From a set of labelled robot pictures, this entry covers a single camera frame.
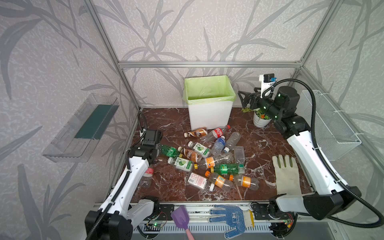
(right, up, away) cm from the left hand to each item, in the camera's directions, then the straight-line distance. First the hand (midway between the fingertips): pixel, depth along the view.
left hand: (148, 143), depth 79 cm
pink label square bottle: (+27, -21, +1) cm, 34 cm away
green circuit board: (+6, -38, -9) cm, 39 cm away
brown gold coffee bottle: (+26, +4, +20) cm, 33 cm away
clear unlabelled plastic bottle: (+49, -1, +16) cm, 51 cm away
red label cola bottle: (+34, +1, +22) cm, 41 cm away
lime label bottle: (+16, -13, +7) cm, 22 cm away
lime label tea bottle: (+28, -6, +14) cm, 32 cm away
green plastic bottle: (+9, -7, +12) cm, 17 cm away
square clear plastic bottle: (+52, -9, +11) cm, 54 cm away
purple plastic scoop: (+18, -35, -8) cm, 40 cm away
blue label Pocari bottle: (+40, -5, +18) cm, 44 cm away
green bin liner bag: (+33, +34, +23) cm, 53 cm away
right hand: (+50, +28, -12) cm, 58 cm away
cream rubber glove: (+78, -20, +5) cm, 81 cm away
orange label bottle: (+56, -21, 0) cm, 60 cm away
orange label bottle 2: (+39, -21, -1) cm, 45 cm away
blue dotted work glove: (+47, -36, -8) cm, 59 cm away
